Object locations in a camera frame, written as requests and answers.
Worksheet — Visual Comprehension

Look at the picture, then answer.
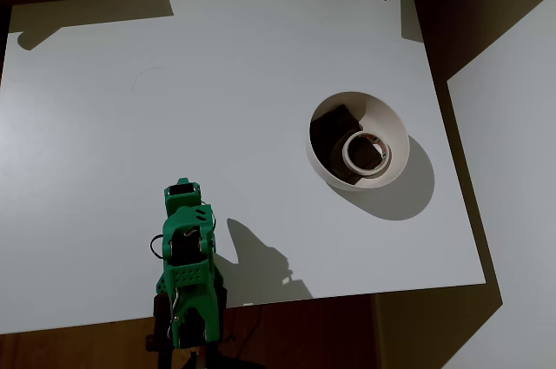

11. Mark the thin black cable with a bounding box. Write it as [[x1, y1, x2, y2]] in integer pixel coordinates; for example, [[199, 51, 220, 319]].
[[229, 304, 263, 359]]

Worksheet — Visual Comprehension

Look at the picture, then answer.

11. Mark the white bowl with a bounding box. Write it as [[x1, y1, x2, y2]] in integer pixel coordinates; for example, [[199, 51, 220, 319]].
[[305, 90, 411, 192]]

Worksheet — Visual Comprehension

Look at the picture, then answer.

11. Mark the white tape roll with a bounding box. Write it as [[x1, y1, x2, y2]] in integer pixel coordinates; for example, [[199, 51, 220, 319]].
[[341, 129, 393, 179]]

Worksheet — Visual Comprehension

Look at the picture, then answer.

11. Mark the black folded cloth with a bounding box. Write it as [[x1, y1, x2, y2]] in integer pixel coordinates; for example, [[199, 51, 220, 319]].
[[308, 102, 383, 186]]

